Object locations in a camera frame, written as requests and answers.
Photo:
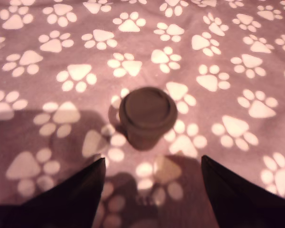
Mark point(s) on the brown coffee capsule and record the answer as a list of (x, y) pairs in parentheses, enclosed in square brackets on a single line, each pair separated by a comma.
[(147, 111)]

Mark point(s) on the grey paw print cloth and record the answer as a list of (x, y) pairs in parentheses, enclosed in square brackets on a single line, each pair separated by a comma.
[(228, 78)]

